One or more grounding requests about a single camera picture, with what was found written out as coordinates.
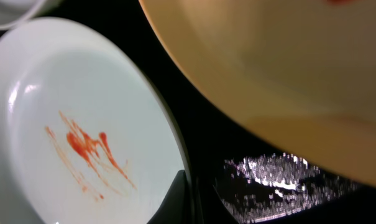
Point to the round black tray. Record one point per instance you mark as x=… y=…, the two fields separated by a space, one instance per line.
x=259 y=183

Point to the yellow plate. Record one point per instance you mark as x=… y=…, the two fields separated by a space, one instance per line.
x=300 y=74

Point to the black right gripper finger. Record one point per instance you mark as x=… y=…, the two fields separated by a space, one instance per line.
x=176 y=206

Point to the light green plate with stain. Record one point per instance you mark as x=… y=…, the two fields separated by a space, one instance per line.
x=84 y=135

